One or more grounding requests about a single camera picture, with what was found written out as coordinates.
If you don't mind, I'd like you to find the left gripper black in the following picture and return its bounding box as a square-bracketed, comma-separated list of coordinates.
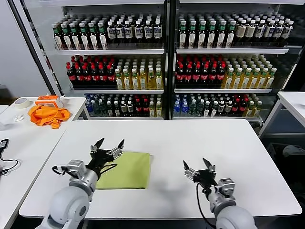
[86, 137, 125, 176]

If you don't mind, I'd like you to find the grey cloth bundle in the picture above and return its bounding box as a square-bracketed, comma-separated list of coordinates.
[283, 144, 305, 158]

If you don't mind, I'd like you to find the white side table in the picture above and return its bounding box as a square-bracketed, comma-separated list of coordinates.
[0, 96, 87, 229]
[259, 91, 305, 138]

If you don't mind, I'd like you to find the white-cap blue-label bottle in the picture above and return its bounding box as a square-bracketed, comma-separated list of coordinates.
[107, 21, 117, 45]
[124, 21, 134, 45]
[153, 20, 163, 45]
[134, 21, 144, 45]
[143, 20, 153, 45]
[116, 21, 125, 45]

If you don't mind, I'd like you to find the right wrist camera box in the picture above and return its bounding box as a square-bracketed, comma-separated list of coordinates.
[218, 178, 236, 198]

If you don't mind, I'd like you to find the dark storage bin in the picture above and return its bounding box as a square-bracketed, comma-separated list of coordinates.
[267, 142, 305, 168]

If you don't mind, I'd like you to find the yellow-green t-shirt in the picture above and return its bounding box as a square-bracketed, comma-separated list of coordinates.
[95, 150, 153, 191]

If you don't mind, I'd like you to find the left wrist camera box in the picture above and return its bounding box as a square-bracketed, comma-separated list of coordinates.
[66, 159, 87, 178]

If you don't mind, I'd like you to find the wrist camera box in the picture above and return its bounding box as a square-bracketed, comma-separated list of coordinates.
[66, 159, 87, 178]
[218, 178, 236, 198]

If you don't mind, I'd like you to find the white-cap dark drink bottle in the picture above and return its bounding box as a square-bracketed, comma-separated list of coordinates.
[235, 20, 248, 44]
[254, 20, 265, 44]
[245, 20, 256, 44]
[273, 20, 285, 44]
[264, 20, 275, 44]
[281, 21, 294, 44]

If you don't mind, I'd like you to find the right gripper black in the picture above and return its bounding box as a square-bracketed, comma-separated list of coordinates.
[183, 157, 219, 189]

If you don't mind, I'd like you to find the beige masking tape roll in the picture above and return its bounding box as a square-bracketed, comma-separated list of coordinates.
[13, 97, 31, 110]

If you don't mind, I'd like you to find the crumpled orange cloth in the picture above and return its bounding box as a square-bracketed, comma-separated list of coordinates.
[28, 105, 72, 130]

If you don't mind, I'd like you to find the orange and white box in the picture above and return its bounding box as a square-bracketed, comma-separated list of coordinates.
[35, 95, 65, 109]

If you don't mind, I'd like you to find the left camera black cable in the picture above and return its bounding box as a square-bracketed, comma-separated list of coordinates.
[52, 165, 70, 176]

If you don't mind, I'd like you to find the green-cap dark tea bottle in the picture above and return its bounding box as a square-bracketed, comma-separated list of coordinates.
[217, 20, 228, 49]
[88, 21, 100, 51]
[198, 20, 207, 49]
[52, 22, 65, 51]
[69, 21, 82, 51]
[188, 20, 198, 49]
[226, 20, 237, 49]
[79, 21, 91, 51]
[179, 20, 188, 49]
[208, 20, 217, 49]
[97, 21, 109, 50]
[60, 22, 74, 51]

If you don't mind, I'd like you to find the drinks shelf unit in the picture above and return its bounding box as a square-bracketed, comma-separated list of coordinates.
[171, 0, 305, 123]
[8, 0, 172, 121]

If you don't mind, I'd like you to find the black adapter cable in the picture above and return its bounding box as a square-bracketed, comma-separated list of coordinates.
[0, 147, 19, 177]

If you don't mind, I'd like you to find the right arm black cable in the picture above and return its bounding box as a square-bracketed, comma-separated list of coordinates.
[196, 182, 216, 229]

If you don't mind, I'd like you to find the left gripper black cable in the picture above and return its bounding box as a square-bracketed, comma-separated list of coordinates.
[96, 162, 118, 178]

